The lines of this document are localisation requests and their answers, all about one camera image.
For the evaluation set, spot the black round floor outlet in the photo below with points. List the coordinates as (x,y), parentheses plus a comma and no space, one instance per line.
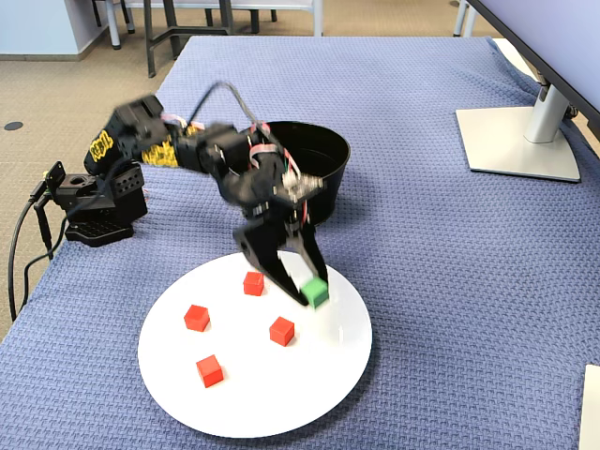
(13,125)

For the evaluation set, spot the dark grey table frame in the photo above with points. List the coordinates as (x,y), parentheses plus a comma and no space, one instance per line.
(150,47)

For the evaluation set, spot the light grey table legs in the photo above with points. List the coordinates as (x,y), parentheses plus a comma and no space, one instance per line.
(458,23)

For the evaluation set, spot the small camera circuit board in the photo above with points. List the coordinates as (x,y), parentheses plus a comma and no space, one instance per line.
(304,185)

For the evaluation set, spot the white table with leg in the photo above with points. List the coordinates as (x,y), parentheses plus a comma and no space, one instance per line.
(318,23)

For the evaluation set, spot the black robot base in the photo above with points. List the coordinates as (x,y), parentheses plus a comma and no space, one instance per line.
(94,206)

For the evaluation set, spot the white flat board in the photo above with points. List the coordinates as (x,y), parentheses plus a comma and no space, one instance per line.
(591,412)

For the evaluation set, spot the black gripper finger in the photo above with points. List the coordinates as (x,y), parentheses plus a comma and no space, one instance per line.
(283,281)
(309,253)

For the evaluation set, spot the light grey furniture leg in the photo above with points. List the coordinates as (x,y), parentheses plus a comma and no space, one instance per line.
(115,28)

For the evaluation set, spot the silver monitor stand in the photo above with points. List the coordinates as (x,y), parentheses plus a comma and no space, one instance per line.
(515,150)

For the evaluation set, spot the computer monitor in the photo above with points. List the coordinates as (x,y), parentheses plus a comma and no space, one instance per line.
(562,37)

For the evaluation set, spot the white round plate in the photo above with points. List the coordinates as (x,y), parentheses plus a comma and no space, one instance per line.
(281,398)

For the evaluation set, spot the black chair frame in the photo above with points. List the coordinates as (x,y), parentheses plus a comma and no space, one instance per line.
(129,21)

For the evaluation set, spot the red cube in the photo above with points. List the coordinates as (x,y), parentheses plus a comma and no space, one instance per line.
(281,331)
(196,319)
(209,370)
(253,284)

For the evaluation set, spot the green cube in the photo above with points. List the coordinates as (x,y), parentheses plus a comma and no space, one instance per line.
(315,294)

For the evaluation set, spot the dark grey chair legs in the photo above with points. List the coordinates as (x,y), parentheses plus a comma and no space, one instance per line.
(255,21)

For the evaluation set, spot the black metal bucket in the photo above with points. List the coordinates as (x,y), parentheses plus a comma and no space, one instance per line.
(335,164)

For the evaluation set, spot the blue woven table cloth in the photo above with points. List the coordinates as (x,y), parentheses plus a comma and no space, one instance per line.
(422,281)

